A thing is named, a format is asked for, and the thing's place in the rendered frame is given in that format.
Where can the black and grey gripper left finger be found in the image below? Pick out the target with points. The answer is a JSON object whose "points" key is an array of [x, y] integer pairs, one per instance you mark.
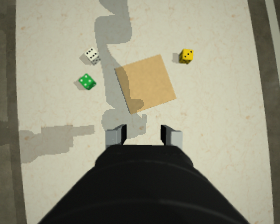
{"points": [[117, 135]]}

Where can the green die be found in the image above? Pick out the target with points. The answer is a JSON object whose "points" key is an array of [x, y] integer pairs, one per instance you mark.
{"points": [[87, 82]]}

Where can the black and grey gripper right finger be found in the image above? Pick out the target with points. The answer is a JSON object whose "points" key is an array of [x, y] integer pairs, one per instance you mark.
{"points": [[170, 136]]}

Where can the tan square mat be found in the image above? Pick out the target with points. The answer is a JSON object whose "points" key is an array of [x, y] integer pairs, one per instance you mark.
{"points": [[145, 84]]}

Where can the white die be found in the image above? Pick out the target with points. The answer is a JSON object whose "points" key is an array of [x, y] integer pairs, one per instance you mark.
{"points": [[93, 55]]}

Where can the yellow die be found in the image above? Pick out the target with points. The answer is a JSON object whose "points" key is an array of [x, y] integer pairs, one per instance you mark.
{"points": [[186, 56]]}

